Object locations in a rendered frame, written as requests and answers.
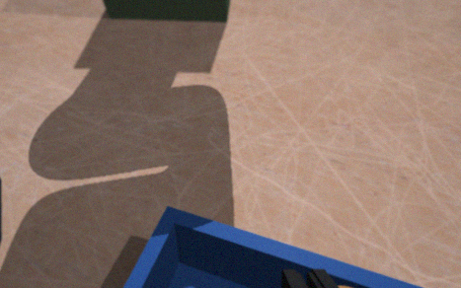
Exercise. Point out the blue open-top crate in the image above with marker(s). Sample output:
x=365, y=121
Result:
x=189, y=251

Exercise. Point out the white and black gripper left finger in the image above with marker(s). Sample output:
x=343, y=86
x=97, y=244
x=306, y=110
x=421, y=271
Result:
x=291, y=279

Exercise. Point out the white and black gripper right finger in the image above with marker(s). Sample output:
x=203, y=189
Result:
x=319, y=278

